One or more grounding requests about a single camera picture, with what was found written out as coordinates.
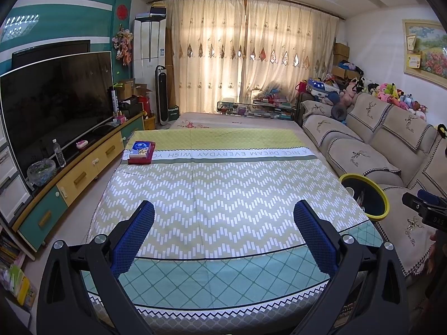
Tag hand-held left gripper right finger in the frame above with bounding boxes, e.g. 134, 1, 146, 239
290, 200, 410, 335

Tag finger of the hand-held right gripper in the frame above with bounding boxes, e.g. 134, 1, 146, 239
401, 192, 434, 217
417, 189, 441, 207

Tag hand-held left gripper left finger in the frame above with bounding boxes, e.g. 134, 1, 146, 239
36, 200, 156, 335

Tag black bin with yellow rim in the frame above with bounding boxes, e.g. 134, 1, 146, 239
339, 173, 390, 220

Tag beige sofa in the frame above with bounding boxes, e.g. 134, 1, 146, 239
297, 92, 447, 287

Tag red tray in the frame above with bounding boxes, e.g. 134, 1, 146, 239
127, 140, 156, 165

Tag teal yellow television cabinet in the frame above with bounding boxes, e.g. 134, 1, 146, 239
12, 112, 145, 253

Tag blue tissue pack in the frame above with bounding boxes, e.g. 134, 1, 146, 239
129, 141, 151, 159

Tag zigzag patterned tablecloth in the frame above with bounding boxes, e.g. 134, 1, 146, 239
85, 129, 385, 325

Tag clear water bottle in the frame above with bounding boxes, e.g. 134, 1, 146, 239
52, 139, 67, 168

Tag pile of plush toys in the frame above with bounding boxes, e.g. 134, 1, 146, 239
346, 77, 428, 121

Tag grey neck pillow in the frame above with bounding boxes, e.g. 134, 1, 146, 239
331, 105, 348, 124

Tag stack of books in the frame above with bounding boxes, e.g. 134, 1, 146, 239
0, 223, 39, 308

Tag white drawer unit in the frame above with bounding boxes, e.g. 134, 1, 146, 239
0, 115, 34, 224

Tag black desk organiser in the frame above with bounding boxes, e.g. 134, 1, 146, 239
119, 96, 142, 117

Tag glass coffee table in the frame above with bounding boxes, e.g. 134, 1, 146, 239
217, 99, 297, 121

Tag framed flower painting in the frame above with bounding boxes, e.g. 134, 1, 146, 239
401, 19, 447, 88

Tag white black tower fan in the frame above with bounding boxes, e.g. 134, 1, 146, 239
155, 64, 172, 125

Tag large curved television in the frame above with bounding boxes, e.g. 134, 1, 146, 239
0, 52, 114, 182

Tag open cardboard boxes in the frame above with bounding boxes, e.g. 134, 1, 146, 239
115, 78, 152, 112

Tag blue starry bag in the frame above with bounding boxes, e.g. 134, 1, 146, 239
305, 80, 331, 95

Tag stack of cardboard boxes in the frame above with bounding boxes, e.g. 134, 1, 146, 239
332, 43, 351, 77

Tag white floor air conditioner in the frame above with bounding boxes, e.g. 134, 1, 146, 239
134, 14, 167, 119

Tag cream embroidered curtain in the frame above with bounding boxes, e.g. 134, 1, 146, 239
241, 0, 339, 103
164, 0, 249, 114

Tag hanging artificial flowers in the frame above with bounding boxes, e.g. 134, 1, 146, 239
112, 24, 135, 66

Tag silver wall decoration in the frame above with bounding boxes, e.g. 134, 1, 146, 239
2, 14, 39, 40

